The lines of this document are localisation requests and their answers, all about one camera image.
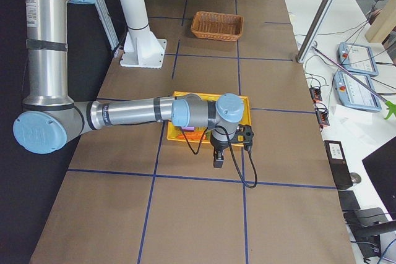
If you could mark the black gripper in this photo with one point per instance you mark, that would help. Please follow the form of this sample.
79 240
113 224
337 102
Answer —
218 146

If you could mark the yellow woven basket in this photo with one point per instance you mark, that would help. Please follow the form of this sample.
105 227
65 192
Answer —
244 112

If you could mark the brown wicker basket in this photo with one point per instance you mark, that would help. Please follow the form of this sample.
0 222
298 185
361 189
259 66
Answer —
217 26

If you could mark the toy carrot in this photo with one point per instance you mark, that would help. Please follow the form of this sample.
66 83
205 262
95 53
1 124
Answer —
192 136

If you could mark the purple foam cube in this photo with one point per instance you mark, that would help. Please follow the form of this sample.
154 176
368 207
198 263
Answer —
188 129

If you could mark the lower orange black adapter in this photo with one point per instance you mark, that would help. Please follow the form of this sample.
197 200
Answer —
322 114

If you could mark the orange black adapter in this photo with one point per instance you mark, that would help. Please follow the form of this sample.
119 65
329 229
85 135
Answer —
316 94
322 114

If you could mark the upper orange black adapter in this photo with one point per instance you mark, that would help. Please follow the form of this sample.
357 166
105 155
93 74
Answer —
316 94

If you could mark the black box with label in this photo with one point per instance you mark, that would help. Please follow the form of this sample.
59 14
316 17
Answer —
338 164

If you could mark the silver round knob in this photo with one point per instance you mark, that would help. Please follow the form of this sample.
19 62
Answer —
355 178

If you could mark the lower teach pendant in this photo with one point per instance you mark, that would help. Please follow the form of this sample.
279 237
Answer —
353 95

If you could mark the teach pendant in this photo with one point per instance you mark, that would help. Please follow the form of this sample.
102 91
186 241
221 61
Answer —
357 58
353 95

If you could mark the black monitor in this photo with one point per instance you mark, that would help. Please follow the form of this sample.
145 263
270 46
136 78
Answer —
380 167

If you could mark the upper teach pendant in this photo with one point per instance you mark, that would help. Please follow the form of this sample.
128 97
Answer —
357 58

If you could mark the wooden board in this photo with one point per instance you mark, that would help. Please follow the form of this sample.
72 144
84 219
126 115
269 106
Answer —
383 24

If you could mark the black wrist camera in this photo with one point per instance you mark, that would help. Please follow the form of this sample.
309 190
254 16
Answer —
243 136

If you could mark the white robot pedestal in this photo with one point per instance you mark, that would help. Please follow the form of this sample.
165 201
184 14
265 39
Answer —
142 48

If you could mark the black camera stand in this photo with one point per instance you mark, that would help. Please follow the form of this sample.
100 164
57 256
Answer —
371 229

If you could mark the green handled grabber stick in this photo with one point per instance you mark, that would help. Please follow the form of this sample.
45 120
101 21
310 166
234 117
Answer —
389 104

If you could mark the aluminium frame post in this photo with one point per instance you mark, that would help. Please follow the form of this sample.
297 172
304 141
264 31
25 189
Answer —
313 30

